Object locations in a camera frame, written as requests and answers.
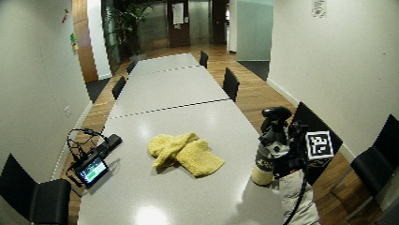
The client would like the black glove cable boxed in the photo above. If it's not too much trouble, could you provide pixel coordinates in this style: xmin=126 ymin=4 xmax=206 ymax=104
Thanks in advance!
xmin=281 ymin=162 xmax=309 ymax=225

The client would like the white wall poster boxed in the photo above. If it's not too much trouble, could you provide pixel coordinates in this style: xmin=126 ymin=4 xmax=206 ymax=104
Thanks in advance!
xmin=309 ymin=0 xmax=328 ymax=19

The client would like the green potted plant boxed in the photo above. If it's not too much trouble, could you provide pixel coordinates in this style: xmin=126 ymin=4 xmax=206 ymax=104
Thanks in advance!
xmin=103 ymin=1 xmax=155 ymax=62

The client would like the black cable bundle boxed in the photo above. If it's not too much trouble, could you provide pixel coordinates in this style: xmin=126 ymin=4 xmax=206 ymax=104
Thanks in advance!
xmin=65 ymin=127 xmax=110 ymax=184

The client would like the white marker cube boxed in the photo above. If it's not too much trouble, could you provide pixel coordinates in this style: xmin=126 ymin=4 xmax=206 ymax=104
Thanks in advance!
xmin=304 ymin=130 xmax=336 ymax=161

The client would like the black spray bottle yellow liquid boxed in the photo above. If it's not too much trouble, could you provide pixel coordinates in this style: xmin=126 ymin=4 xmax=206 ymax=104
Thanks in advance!
xmin=249 ymin=106 xmax=293 ymax=187

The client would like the white paper notice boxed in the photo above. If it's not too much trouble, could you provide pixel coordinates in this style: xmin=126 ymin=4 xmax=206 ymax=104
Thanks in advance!
xmin=170 ymin=2 xmax=186 ymax=25

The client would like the yellow cloth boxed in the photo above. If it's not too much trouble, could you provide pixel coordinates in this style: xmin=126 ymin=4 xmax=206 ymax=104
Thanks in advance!
xmin=147 ymin=132 xmax=226 ymax=178

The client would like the brown wooden door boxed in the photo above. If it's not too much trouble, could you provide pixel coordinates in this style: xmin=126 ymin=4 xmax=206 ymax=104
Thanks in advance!
xmin=166 ymin=0 xmax=191 ymax=49

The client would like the small screen device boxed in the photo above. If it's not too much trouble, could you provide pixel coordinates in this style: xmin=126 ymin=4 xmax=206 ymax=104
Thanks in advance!
xmin=73 ymin=155 xmax=110 ymax=189

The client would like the black box device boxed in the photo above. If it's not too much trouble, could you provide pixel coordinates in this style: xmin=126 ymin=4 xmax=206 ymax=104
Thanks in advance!
xmin=93 ymin=133 xmax=124 ymax=156

